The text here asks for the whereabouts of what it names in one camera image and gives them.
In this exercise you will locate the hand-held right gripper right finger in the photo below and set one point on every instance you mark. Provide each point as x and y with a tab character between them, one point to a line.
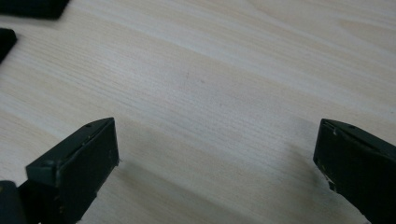
358	168

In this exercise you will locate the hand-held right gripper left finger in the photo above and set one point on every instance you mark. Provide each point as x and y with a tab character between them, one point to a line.
77	168

